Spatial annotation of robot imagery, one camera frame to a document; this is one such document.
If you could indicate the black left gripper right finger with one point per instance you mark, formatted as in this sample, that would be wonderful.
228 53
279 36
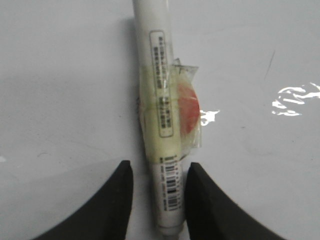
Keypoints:
212 215

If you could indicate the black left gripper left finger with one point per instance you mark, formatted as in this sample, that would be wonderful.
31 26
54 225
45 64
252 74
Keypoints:
105 216

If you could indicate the white whiteboard marker with tape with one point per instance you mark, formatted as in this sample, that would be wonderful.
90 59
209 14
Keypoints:
160 77

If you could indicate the white glossy whiteboard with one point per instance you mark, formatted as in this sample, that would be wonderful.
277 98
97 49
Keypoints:
69 93

